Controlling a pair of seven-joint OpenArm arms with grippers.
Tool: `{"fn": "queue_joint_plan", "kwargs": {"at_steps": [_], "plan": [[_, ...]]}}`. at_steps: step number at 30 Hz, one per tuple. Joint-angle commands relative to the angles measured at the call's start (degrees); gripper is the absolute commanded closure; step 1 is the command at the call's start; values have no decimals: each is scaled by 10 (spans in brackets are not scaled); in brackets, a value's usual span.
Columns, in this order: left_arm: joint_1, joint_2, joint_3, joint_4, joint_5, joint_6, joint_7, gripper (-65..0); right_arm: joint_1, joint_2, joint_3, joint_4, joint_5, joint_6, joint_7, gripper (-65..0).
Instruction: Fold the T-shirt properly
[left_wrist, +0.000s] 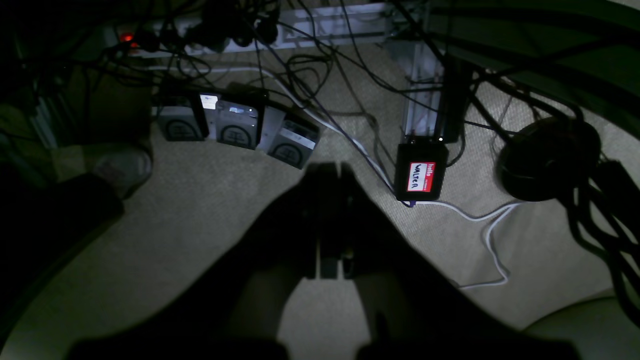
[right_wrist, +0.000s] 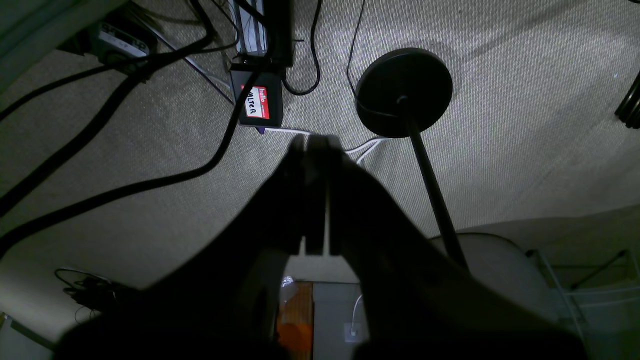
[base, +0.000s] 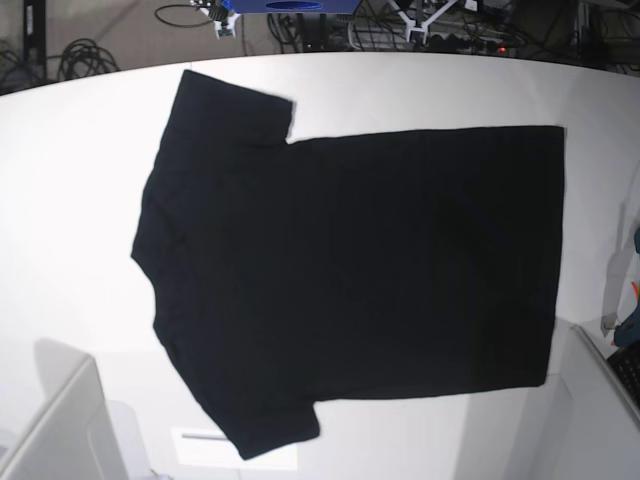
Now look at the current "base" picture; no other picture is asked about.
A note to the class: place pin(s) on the black T-shirt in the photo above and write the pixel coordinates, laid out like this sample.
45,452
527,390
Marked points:
395,265

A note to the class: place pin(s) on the black power strip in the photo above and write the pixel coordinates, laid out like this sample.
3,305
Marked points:
464,44

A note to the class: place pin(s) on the blue box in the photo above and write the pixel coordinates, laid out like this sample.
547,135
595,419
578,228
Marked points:
295,6

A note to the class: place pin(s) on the white left partition panel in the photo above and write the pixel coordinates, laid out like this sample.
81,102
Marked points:
71,436

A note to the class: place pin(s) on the white partition panel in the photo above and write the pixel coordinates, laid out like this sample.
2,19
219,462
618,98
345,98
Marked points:
71,436
602,440

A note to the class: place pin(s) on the teal orange tool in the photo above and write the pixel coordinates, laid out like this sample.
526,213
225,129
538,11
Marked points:
627,333

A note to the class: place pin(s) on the black keyboard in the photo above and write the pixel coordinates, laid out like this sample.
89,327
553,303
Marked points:
626,365

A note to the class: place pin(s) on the white right partition panel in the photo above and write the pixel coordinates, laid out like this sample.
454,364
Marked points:
602,440

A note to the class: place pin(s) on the white robot stand bracket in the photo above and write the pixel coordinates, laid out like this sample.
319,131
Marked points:
418,17

